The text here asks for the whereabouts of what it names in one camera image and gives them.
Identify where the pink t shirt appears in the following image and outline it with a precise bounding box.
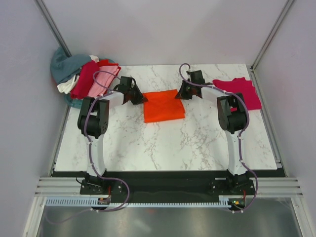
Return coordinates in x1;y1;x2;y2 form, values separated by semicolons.
87;66;120;97

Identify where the orange t shirt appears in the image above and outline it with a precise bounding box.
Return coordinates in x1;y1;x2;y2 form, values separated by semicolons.
144;89;185;123

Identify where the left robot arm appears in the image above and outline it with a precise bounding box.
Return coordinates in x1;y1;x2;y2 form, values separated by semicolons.
77;77;148;177

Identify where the aluminium frame post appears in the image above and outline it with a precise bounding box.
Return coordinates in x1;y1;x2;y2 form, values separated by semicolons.
34;0;72;56
248;0;296;73

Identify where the right aluminium frame post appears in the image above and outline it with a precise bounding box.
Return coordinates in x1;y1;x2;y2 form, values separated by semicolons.
248;0;296;73

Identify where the teal laundry basket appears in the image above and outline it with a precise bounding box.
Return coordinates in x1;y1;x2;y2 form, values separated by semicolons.
64;94;82;109

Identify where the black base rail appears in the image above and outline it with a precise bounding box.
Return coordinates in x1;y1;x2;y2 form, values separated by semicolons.
52;168;285;202

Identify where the white slotted cable duct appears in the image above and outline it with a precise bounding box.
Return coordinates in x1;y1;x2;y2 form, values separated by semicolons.
45;197;231;208

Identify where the left aluminium frame post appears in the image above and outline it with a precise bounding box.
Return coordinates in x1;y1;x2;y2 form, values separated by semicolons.
34;0;72;56

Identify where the crimson t shirt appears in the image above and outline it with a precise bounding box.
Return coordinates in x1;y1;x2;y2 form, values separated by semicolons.
71;61;99;99

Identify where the grey-teal t shirt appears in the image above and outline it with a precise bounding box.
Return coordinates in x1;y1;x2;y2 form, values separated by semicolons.
50;47;91;85

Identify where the magenta t shirt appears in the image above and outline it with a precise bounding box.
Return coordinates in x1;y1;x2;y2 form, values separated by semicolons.
212;77;262;111

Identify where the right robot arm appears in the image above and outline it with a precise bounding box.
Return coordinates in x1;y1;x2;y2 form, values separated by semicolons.
175;70;249;176

